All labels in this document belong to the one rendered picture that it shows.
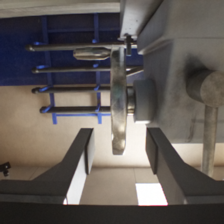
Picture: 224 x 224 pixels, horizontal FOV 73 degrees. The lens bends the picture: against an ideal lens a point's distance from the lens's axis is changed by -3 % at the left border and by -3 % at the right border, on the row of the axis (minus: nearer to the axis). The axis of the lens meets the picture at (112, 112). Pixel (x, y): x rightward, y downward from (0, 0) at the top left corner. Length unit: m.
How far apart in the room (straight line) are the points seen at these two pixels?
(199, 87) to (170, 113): 0.08
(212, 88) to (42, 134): 3.94
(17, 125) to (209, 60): 4.17
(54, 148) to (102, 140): 1.19
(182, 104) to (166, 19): 0.13
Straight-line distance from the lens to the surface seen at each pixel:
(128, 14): 0.29
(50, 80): 3.48
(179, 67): 0.24
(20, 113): 4.10
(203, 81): 0.21
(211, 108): 0.23
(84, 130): 0.15
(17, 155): 4.64
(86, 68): 3.01
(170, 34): 0.22
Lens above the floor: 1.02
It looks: 16 degrees up
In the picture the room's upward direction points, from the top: 179 degrees clockwise
